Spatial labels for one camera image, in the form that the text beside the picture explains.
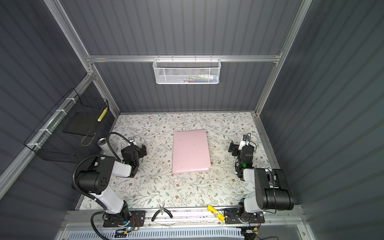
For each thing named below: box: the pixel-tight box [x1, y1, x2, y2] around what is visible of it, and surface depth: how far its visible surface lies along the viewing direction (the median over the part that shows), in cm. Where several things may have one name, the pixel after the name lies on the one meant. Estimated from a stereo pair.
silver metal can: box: [97, 137, 115, 156], surface depth 88 cm
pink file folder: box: [172, 129, 211, 173], surface depth 98 cm
